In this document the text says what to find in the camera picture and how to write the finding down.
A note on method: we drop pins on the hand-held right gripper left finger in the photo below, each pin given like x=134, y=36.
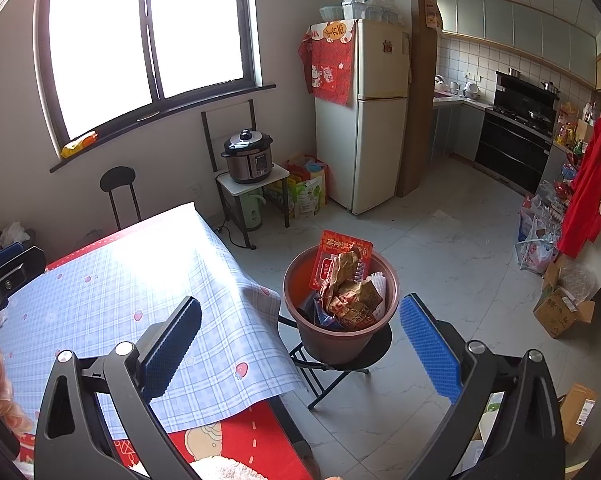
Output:
x=173, y=355

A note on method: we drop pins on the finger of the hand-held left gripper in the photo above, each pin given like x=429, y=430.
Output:
x=3, y=256
x=0, y=287

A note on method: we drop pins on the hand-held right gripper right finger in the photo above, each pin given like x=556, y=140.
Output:
x=428, y=352

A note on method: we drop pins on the white pleated paper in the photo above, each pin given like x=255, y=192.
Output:
x=378, y=285

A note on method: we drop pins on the red brown wrapper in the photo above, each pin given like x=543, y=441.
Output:
x=355, y=305

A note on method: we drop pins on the brown plastic bucket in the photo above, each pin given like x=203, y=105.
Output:
x=340, y=350

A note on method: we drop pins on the blue snack packet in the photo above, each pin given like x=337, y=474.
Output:
x=320, y=316

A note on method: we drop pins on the brown paper wrapper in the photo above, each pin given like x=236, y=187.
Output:
x=348, y=265

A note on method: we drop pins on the clear tray with red label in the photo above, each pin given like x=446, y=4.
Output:
x=330, y=255

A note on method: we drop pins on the person's left hand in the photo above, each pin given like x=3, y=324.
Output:
x=3, y=385

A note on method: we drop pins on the white plastic bags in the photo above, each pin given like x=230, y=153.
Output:
x=14, y=234

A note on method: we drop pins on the black folding stool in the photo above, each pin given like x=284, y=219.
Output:
x=380, y=345

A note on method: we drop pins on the blue plaid table sheet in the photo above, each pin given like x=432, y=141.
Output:
x=130, y=285

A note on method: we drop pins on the white fluffy cushion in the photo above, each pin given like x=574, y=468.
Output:
x=230, y=470

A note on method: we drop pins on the open cardboard box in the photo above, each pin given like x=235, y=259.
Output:
x=555, y=310

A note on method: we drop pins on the yellow packet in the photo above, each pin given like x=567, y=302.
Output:
x=80, y=144

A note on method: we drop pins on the black chair back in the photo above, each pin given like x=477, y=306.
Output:
x=118, y=179

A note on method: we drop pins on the small cardboard box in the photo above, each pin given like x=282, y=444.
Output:
x=550, y=272

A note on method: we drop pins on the pile of plastic bags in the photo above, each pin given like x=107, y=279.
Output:
x=535, y=250

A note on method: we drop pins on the flat cardboard box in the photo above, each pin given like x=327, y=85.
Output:
x=578, y=410

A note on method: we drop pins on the pale green thermos jug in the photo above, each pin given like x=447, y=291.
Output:
x=250, y=210

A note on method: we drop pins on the clear bubble wrap bag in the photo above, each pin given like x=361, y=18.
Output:
x=578, y=277

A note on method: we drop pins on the green white printed bag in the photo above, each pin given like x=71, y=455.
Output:
x=305, y=197

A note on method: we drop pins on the black steel pressure cooker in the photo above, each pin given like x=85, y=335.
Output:
x=248, y=162

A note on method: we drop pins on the cream two-door fridge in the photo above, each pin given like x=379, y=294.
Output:
x=365, y=150

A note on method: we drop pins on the black integrated stove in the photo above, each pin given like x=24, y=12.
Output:
x=510, y=150

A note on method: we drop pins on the orange woven bag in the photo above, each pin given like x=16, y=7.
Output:
x=308, y=165

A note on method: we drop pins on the grey lower kitchen cabinets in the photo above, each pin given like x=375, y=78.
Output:
x=455, y=130

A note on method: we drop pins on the grey kitchen cabinets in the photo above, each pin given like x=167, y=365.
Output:
x=455, y=130
x=520, y=25

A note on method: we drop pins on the black framed window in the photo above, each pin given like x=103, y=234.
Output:
x=100, y=50

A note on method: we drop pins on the red apron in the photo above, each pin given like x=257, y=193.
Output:
x=590, y=185

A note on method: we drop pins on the black wok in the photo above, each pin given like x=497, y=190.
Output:
x=535, y=116

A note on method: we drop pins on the row of condiment bottles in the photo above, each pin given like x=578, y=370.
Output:
x=568, y=130

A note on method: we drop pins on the white rice cooker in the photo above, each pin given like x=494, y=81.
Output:
x=473, y=90

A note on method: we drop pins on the black range hood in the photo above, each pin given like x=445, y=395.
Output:
x=525, y=92

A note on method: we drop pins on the steel pot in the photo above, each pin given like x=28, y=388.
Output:
x=548, y=86
x=514, y=73

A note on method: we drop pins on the red printed cloth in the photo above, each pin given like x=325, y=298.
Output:
x=330, y=75

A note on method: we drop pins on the grey upper kitchen cabinets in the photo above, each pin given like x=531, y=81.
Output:
x=520, y=25

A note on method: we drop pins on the white wall socket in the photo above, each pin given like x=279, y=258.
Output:
x=195, y=191

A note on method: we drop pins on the white top black frame shelf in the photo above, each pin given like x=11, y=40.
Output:
x=280, y=172

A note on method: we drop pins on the wooden door frame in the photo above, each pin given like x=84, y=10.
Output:
x=420, y=110

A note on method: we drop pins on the wall calendar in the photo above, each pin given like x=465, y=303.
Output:
x=433, y=10

